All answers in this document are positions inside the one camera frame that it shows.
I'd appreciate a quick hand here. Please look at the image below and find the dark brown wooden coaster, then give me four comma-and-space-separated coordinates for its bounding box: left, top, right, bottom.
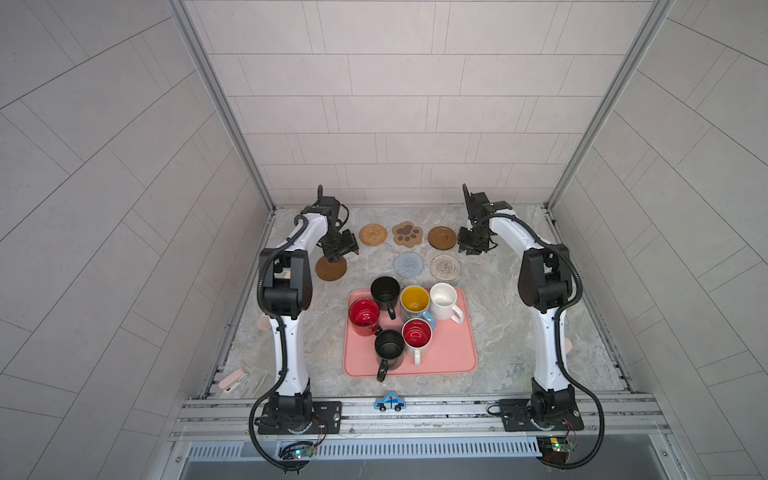
315, 257, 347, 282

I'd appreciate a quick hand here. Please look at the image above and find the woven rattan round coaster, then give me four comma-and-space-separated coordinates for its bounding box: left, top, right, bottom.
359, 223, 388, 246

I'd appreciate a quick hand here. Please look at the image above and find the multicolour woven round coaster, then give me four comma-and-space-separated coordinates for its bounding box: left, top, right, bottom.
430, 254, 460, 282

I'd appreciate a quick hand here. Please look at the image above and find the paw shaped cork coaster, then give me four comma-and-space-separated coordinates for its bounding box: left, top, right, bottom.
392, 221, 424, 248

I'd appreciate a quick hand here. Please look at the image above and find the grey-blue woven round coaster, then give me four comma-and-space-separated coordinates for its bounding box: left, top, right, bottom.
393, 252, 424, 279

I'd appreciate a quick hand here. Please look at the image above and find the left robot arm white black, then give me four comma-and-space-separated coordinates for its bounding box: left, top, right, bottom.
248, 186, 359, 474

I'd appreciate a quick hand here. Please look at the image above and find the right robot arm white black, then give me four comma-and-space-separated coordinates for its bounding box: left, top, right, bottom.
458, 185, 605, 471

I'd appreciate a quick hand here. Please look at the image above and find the black mug rear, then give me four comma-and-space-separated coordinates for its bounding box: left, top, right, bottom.
370, 276, 401, 320

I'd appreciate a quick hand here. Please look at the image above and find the black mug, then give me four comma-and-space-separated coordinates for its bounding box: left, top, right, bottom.
374, 326, 405, 382
370, 276, 401, 320

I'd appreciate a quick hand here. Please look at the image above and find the red mug left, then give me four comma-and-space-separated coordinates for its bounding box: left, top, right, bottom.
348, 298, 380, 336

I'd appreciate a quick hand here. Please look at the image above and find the yellow inside mug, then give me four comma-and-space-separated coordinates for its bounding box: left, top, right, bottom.
399, 285, 436, 329

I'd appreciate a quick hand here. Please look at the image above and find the pink rectangular tray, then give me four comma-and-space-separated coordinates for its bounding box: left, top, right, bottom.
343, 289, 478, 377

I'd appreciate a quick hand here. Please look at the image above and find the wooden rolling pin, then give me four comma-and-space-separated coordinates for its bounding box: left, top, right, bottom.
256, 315, 271, 331

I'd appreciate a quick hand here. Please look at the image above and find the white mug red inside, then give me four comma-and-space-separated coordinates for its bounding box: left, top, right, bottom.
401, 318, 433, 366

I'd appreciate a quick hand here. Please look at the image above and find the black mug front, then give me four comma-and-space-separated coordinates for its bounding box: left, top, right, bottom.
374, 326, 405, 382

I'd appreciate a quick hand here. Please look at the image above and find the pink eraser block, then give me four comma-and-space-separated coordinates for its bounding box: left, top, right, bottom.
217, 368, 248, 392

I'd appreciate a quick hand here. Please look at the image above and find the blue toy car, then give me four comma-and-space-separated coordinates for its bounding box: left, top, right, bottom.
374, 392, 406, 412

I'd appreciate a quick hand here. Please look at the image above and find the left circuit board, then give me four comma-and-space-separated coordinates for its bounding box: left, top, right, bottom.
279, 441, 316, 461

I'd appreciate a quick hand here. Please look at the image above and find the circuit board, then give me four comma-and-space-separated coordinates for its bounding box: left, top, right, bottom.
537, 437, 577, 466
279, 441, 316, 461

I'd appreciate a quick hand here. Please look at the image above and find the ventilation grille strip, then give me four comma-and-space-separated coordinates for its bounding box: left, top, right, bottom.
188, 437, 542, 462

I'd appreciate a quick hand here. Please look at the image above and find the right circuit board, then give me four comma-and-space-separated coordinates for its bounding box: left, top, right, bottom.
537, 437, 577, 466

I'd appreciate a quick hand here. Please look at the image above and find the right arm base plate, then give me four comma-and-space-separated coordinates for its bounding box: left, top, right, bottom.
486, 399, 585, 432

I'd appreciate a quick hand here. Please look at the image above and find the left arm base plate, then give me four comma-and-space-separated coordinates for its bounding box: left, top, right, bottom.
255, 401, 342, 435

